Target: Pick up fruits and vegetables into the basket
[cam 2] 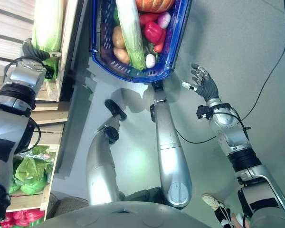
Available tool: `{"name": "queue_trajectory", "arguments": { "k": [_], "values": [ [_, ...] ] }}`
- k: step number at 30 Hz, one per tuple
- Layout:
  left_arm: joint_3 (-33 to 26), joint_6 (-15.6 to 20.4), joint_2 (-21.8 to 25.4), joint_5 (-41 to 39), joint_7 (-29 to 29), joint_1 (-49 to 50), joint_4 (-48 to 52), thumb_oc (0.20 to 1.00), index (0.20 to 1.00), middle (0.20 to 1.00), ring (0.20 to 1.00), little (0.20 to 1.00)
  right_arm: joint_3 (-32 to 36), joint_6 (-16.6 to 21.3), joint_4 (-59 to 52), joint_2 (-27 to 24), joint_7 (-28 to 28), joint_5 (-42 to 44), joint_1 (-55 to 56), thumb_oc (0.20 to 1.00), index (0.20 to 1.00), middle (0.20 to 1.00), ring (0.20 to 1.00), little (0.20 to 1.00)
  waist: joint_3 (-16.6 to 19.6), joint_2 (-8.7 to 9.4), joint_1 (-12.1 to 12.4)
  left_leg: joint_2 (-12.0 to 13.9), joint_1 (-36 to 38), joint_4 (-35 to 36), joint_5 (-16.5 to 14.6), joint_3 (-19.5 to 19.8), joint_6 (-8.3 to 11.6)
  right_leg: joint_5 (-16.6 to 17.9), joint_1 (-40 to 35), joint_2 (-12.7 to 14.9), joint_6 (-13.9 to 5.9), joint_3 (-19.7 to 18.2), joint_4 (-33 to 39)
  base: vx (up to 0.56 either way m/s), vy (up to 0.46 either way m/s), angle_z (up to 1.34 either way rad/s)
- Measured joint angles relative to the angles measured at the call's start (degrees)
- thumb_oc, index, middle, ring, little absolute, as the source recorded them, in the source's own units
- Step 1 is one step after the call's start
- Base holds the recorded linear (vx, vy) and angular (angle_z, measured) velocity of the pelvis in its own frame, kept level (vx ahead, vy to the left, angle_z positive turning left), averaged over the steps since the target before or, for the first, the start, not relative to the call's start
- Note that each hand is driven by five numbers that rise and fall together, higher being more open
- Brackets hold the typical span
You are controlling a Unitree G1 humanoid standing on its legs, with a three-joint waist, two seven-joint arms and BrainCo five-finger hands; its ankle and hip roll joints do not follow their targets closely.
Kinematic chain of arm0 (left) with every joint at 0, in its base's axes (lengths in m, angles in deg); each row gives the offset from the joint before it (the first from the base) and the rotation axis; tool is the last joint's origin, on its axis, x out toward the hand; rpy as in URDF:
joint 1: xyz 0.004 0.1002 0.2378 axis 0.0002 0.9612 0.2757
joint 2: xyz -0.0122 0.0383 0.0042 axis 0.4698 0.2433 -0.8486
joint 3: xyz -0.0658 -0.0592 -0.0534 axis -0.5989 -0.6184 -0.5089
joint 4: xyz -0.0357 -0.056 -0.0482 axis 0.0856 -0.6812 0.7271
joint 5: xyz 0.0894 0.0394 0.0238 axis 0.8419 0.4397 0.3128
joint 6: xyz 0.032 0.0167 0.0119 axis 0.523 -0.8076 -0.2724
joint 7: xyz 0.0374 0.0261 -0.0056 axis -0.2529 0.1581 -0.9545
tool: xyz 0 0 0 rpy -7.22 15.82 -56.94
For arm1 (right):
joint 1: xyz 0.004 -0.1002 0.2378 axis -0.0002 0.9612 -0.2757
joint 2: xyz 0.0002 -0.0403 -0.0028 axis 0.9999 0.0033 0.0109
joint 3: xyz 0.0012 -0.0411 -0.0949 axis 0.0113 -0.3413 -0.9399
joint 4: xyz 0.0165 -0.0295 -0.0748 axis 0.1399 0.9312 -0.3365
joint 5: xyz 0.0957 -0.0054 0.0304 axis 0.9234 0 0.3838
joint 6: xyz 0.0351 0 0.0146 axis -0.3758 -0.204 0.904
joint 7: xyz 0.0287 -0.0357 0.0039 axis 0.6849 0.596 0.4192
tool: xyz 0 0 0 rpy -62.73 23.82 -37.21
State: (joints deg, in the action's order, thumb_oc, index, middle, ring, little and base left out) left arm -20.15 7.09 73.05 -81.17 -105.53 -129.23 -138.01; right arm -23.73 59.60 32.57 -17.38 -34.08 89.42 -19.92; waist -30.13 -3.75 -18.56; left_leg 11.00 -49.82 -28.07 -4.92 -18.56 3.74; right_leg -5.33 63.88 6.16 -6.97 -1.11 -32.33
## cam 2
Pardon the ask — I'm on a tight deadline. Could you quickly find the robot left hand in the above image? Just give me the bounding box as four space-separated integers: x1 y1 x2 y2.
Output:
22 38 62 63

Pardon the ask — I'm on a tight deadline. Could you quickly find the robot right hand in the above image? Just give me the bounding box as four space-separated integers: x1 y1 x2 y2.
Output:
181 63 220 102

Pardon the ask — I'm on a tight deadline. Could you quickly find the napa cabbage pale green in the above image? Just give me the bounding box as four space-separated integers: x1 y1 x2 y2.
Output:
31 0 64 72

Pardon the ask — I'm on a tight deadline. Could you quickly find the blue plastic shopping basket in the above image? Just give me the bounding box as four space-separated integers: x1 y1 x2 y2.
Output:
88 0 193 84

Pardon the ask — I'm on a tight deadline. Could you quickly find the wooden produce shelf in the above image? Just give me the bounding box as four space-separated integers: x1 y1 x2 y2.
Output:
0 0 81 222

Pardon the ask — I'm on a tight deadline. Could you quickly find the small white pink turnip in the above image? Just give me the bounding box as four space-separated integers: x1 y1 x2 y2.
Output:
145 54 157 69

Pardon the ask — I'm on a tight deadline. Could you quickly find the orange red carrot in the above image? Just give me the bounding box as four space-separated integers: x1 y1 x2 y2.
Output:
153 28 168 54

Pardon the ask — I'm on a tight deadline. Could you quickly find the red bell pepper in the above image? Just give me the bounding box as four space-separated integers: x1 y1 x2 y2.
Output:
143 21 164 45

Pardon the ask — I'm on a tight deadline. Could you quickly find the brown potato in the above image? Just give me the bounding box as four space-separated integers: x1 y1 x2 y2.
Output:
112 25 126 49
113 47 131 65

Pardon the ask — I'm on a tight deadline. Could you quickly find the green pepper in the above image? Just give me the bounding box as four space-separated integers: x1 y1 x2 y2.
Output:
113 7 121 25

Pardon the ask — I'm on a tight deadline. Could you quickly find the red tomato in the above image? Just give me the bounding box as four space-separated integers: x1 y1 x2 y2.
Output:
138 13 161 27

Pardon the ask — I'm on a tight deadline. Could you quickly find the long napa cabbage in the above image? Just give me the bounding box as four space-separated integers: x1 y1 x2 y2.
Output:
115 0 147 71

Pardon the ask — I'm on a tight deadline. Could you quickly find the orange pumpkin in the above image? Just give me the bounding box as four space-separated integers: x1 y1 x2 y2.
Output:
135 0 176 14

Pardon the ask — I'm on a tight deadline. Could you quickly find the person's foot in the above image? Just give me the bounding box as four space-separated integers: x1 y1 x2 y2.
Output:
201 193 231 228

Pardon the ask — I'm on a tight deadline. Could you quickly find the green lettuce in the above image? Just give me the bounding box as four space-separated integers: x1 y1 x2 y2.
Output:
9 145 56 196

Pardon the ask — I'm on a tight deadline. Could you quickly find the person's hand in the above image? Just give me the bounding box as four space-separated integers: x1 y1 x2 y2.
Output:
230 213 246 228

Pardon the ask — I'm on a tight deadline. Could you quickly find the robot torso grey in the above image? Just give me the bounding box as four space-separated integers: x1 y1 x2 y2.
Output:
39 201 220 228

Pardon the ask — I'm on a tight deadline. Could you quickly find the brown woven cushion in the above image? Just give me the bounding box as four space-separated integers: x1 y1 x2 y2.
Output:
46 191 90 219

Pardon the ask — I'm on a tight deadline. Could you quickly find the red bagged produce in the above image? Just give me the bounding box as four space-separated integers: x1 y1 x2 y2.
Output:
0 209 46 228

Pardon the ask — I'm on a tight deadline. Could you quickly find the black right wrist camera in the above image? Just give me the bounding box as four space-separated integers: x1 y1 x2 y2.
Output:
196 104 211 120

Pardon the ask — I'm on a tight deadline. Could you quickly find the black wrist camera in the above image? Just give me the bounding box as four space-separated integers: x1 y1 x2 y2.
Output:
44 64 58 80
196 104 211 120

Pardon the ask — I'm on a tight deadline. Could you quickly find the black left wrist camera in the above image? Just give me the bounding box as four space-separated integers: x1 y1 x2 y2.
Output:
44 64 58 80

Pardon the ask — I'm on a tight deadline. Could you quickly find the black cable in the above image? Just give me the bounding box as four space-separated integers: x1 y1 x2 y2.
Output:
175 0 285 145

